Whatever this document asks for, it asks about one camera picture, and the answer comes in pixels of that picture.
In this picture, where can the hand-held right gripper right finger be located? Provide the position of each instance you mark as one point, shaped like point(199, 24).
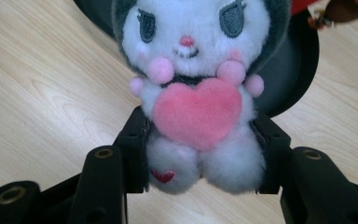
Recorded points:
point(275, 155)

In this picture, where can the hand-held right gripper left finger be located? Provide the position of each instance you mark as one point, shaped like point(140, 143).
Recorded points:
point(133, 149)

